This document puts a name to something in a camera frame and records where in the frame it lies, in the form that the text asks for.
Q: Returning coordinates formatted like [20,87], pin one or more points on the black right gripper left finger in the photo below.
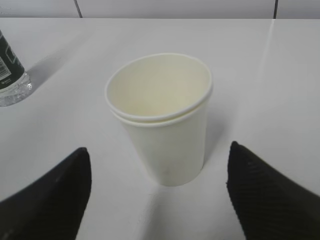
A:
[53,206]

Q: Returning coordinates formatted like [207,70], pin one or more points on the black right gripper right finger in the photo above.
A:
[269,205]

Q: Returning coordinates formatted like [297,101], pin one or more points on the clear water bottle green label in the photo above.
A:
[15,82]

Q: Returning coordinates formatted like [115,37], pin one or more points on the white paper cup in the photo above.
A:
[162,102]

